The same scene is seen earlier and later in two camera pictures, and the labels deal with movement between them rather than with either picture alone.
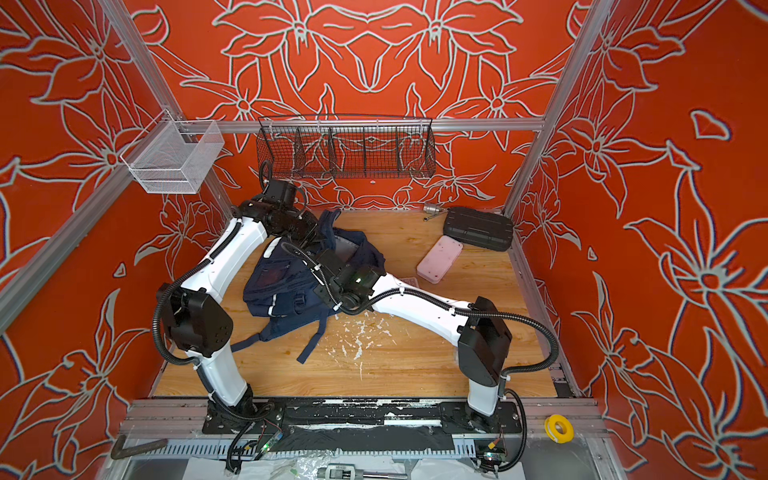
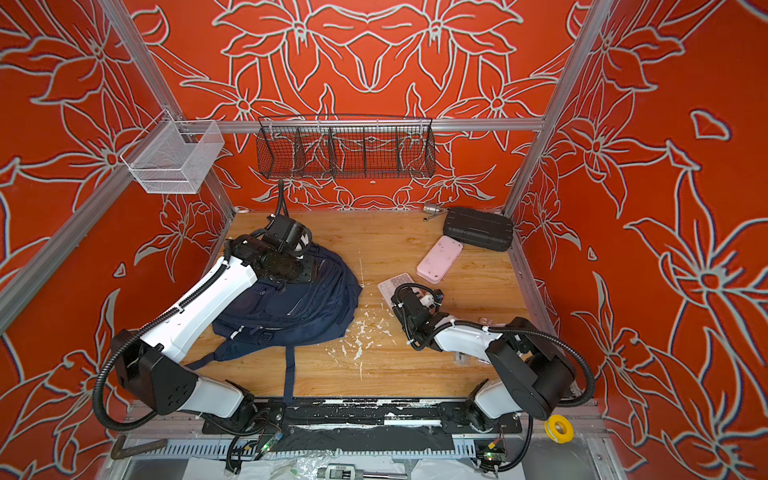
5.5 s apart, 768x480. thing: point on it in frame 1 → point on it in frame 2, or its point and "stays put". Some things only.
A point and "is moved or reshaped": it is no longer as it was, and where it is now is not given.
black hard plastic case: (479, 228) stays put
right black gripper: (317, 290) → (397, 318)
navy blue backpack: (278, 285) is moved or reshaped
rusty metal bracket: (119, 451) stays put
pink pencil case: (439, 259) stays put
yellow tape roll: (559, 429) stays put
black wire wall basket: (346, 146) stays put
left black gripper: (312, 227) → (307, 275)
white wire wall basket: (174, 156) stays put
